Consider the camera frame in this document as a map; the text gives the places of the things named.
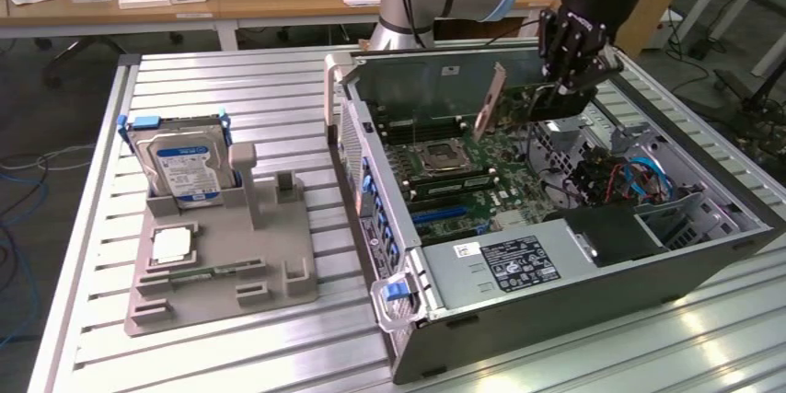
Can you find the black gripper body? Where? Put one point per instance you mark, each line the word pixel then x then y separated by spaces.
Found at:
pixel 614 2

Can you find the green graphics card black fan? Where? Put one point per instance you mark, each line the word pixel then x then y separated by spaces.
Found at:
pixel 515 103

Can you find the wooden cabinet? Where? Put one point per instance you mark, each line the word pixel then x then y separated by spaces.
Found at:
pixel 676 6

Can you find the green Dell motherboard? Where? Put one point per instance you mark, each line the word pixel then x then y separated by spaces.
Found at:
pixel 498 167

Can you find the metal CPU socket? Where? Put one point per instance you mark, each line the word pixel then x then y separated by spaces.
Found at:
pixel 442 153

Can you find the RAM stick with white label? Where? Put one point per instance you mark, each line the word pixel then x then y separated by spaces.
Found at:
pixel 458 182

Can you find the silver finned chipset heatsink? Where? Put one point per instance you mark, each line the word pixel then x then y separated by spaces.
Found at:
pixel 511 219

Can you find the metal disk bay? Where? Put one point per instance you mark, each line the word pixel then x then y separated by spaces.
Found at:
pixel 706 218

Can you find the blue expansion slot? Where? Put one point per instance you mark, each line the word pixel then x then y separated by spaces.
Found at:
pixel 437 213

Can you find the blue card retention latch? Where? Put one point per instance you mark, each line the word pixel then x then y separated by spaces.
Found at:
pixel 394 251
pixel 385 228
pixel 367 179
pixel 375 206

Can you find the grey power supply unit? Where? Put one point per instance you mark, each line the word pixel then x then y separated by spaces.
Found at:
pixel 454 282

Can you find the open grey PC case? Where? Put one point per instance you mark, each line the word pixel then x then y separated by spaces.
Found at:
pixel 553 310

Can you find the blue case release tab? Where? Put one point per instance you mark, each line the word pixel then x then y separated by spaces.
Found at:
pixel 394 294

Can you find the hard disk in blue caddy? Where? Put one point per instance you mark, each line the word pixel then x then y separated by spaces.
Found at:
pixel 178 167

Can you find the silver CPU chip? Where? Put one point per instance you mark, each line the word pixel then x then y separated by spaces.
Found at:
pixel 172 246

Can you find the grey parts rack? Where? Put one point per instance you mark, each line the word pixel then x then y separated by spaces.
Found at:
pixel 209 282

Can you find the green bare RAM stick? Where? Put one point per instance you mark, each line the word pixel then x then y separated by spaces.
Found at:
pixel 197 273

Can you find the white desk frame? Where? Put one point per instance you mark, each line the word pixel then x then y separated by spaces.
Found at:
pixel 741 6

